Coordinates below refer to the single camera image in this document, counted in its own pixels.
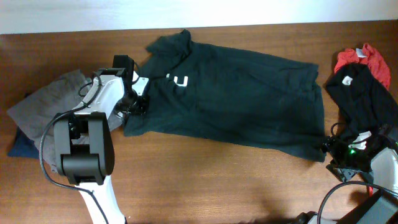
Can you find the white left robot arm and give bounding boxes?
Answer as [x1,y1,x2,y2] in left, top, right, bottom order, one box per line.
[51,55,149,223]

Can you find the red garment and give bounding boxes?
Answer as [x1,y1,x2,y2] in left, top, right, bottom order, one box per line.
[334,43,391,90]

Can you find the grey folded shorts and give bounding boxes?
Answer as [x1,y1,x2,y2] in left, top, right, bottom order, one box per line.
[6,68,124,173]

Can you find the navy blue folded garment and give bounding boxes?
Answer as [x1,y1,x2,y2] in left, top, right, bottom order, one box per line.
[7,128,39,159]

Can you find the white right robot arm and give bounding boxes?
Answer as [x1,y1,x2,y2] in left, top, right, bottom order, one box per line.
[292,124,397,224]

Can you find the black garment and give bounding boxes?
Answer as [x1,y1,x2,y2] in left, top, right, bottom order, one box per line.
[325,63,397,146]

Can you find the dark green Nike t-shirt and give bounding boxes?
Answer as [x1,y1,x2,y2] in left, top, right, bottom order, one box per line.
[124,30,325,162]

